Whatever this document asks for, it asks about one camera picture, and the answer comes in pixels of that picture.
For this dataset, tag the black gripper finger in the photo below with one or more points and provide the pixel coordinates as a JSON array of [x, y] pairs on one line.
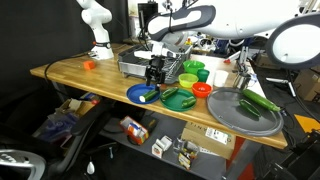
[[161, 76], [149, 76]]

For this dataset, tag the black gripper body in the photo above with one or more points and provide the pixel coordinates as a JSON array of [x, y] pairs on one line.
[[156, 63]]

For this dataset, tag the thick short green zucchini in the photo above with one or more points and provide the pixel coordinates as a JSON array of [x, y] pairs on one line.
[[169, 93]]

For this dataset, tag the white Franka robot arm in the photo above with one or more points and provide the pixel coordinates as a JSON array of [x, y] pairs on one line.
[[100, 33]]

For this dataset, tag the round blue plate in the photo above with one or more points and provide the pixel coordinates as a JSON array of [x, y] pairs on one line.
[[136, 93]]

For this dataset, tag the large round gray plate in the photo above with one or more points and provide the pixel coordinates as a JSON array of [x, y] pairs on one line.
[[230, 113]]

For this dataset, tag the dark gray dish rack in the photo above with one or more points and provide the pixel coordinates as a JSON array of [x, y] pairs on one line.
[[175, 68]]

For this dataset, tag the green pepper on bowl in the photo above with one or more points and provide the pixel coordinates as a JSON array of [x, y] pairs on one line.
[[150, 95]]

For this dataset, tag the gray plastic bin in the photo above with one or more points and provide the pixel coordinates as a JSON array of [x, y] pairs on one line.
[[130, 68]]

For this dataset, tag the yellow-green plastic bowl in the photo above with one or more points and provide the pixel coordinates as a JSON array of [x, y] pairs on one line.
[[188, 81]]

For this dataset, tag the large bright green bowl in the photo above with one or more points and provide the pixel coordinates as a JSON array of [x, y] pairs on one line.
[[193, 66]]

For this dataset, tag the dark green plastic cup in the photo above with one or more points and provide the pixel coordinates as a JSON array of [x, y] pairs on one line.
[[203, 76]]

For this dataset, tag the orange plastic bowl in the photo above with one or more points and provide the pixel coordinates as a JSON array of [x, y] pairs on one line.
[[201, 91]]

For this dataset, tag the gray lower table shelf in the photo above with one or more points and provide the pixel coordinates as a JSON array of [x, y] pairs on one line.
[[166, 126]]

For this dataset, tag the black computer monitor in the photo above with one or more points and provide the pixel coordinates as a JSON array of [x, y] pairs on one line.
[[146, 13]]

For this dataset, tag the red and white box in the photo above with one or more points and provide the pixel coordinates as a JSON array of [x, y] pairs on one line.
[[133, 128]]

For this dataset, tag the white mug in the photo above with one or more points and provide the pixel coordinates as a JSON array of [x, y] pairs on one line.
[[220, 79]]

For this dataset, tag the small orange-red block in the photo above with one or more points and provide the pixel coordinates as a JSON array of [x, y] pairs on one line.
[[89, 65]]

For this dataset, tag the small white carton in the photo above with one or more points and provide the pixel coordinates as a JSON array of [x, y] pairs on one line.
[[161, 145]]

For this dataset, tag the black office chair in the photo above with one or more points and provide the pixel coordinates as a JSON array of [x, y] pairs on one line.
[[90, 120]]

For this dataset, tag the printed cardboard box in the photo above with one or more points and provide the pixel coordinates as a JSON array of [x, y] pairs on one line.
[[206, 140]]

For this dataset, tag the small yellow black package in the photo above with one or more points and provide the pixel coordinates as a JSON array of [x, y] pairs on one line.
[[186, 151]]

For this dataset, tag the stainless steel cup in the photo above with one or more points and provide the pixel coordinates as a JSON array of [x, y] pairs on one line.
[[243, 81]]

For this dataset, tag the large white rounded machine housing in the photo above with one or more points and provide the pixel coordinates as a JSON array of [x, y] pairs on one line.
[[240, 16]]

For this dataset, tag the long green cucumber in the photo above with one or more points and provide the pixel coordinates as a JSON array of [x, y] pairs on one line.
[[260, 99]]

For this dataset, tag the black backdrop curtain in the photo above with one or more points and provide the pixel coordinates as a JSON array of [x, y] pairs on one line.
[[40, 26]]

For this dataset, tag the round white disc gray rim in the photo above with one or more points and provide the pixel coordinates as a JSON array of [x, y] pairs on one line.
[[293, 43]]

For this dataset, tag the plain cardboard box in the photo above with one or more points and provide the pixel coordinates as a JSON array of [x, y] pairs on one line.
[[308, 85]]

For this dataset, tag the yellow floor mat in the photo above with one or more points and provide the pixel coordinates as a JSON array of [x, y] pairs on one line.
[[308, 123]]

